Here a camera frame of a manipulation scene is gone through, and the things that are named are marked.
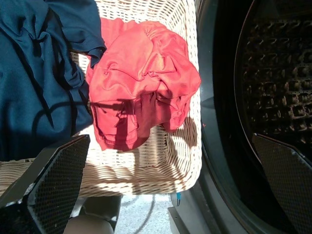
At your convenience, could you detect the navy blue garment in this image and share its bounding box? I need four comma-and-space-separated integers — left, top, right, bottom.
0, 0, 107, 162

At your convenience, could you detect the grey washing machine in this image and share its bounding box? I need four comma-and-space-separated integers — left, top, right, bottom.
168, 0, 312, 234

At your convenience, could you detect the red garment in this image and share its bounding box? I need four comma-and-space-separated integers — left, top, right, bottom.
85, 17, 202, 152

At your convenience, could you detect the thin floor cable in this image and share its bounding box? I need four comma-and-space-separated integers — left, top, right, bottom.
120, 194, 156, 234

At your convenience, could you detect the pale woven basket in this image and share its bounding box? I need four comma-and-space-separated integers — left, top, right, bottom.
0, 0, 203, 198

